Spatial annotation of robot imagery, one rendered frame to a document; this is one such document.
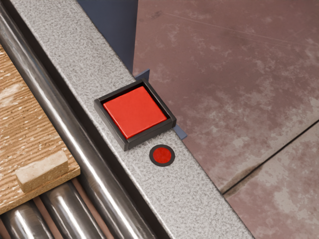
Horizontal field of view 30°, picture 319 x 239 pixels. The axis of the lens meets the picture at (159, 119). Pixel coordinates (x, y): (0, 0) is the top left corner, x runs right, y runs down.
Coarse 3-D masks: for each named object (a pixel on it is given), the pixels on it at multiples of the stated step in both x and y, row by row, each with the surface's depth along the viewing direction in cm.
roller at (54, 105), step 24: (0, 24) 82; (24, 48) 80; (24, 72) 78; (48, 96) 75; (72, 120) 74; (72, 144) 72; (96, 168) 70; (96, 192) 69; (120, 192) 69; (120, 216) 67
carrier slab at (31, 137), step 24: (0, 48) 77; (0, 72) 75; (0, 96) 73; (24, 96) 73; (0, 120) 71; (24, 120) 71; (48, 120) 72; (0, 144) 69; (24, 144) 69; (48, 144) 70; (0, 168) 67; (24, 168) 68; (72, 168) 68; (0, 192) 66
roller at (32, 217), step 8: (32, 200) 69; (16, 208) 67; (24, 208) 67; (32, 208) 67; (0, 216) 68; (8, 216) 67; (16, 216) 66; (24, 216) 66; (32, 216) 66; (40, 216) 67; (8, 224) 66; (16, 224) 66; (24, 224) 66; (32, 224) 66; (40, 224) 66; (8, 232) 67; (16, 232) 66; (24, 232) 65; (32, 232) 65; (40, 232) 65; (48, 232) 66
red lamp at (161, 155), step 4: (160, 148) 73; (164, 148) 73; (156, 152) 73; (160, 152) 73; (164, 152) 73; (168, 152) 73; (156, 156) 72; (160, 156) 72; (164, 156) 73; (168, 156) 73; (156, 160) 72; (160, 160) 72; (164, 160) 72; (168, 160) 72
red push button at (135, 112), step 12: (120, 96) 75; (132, 96) 76; (144, 96) 76; (108, 108) 74; (120, 108) 74; (132, 108) 74; (144, 108) 75; (156, 108) 75; (120, 120) 73; (132, 120) 73; (144, 120) 74; (156, 120) 74; (132, 132) 72
